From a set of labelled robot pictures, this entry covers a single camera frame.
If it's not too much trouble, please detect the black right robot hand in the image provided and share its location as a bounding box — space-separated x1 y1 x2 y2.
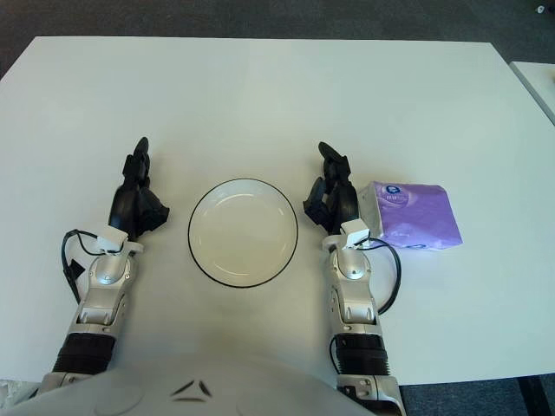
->
302 140 362 237

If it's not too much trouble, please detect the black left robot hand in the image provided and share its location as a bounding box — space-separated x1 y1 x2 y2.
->
108 136 171 242

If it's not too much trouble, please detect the purple tissue paper pack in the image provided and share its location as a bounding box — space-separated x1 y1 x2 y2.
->
357 180 464 252

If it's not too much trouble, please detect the white plate with black rim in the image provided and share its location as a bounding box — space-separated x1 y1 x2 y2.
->
187 178 300 289

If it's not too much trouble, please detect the grey robot torso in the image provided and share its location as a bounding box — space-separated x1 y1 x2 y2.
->
0 346 378 416

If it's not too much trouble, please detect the white side table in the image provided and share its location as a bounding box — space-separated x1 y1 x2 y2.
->
509 60 555 127

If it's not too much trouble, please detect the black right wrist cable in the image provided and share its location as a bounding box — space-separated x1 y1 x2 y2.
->
359 237 402 315

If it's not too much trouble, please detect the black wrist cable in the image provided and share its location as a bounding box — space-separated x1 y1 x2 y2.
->
61 228 131 305
359 237 402 315

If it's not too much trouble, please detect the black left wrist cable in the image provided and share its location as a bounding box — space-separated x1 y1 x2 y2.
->
61 228 131 305

